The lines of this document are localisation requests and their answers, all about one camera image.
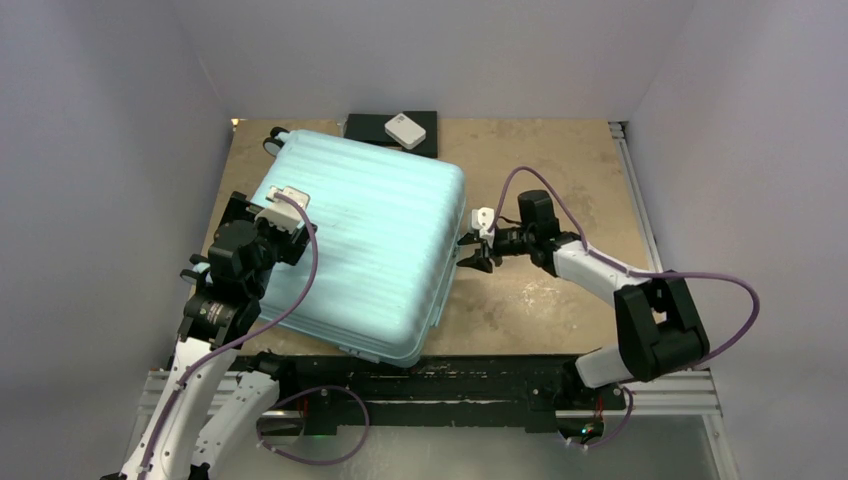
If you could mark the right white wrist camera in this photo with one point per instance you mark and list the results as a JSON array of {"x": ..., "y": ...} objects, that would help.
[{"x": 482, "y": 224}]

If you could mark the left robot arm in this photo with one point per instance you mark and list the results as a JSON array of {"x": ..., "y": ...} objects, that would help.
[{"x": 230, "y": 281}]

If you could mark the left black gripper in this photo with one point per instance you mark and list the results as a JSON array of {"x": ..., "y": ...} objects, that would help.
[{"x": 291, "y": 244}]

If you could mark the white power bank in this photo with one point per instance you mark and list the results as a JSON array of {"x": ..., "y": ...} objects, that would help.
[{"x": 405, "y": 131}]

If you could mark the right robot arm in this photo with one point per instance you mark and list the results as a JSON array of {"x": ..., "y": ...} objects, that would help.
[{"x": 658, "y": 327}]

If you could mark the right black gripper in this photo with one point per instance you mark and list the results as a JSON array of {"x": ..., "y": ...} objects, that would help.
[{"x": 480, "y": 261}]

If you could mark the light blue suitcase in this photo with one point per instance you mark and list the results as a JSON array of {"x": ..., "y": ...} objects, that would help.
[{"x": 387, "y": 223}]

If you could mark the black metal base rail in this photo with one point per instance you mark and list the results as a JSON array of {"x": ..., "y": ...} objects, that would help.
[{"x": 537, "y": 393}]

